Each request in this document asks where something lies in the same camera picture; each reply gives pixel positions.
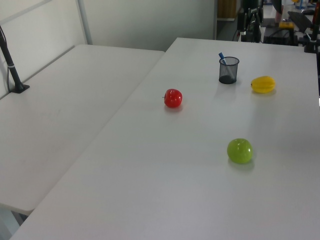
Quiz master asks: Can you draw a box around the wooden cabinet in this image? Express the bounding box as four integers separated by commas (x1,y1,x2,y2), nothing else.
216,0,238,20

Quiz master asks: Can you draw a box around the black desk unit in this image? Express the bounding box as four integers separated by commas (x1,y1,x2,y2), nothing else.
262,25,299,46

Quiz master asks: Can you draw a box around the black mesh pen cup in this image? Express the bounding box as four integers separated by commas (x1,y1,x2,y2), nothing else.
218,56,240,85

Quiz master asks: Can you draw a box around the green apple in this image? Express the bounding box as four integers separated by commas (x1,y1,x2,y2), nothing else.
226,138,254,165

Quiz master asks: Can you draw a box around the black tripod equipment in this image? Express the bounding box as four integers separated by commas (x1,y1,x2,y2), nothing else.
236,0,263,43

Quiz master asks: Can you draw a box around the yellow starfruit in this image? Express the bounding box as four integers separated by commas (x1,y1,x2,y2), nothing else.
250,75,276,95

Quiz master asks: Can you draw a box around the black clamp stand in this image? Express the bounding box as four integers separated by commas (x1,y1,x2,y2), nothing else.
303,0,320,54

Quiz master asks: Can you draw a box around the red apple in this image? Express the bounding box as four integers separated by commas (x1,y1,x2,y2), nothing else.
162,88,183,109

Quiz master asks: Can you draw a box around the black camera stand pole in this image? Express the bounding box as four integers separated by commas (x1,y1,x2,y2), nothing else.
0,24,31,95

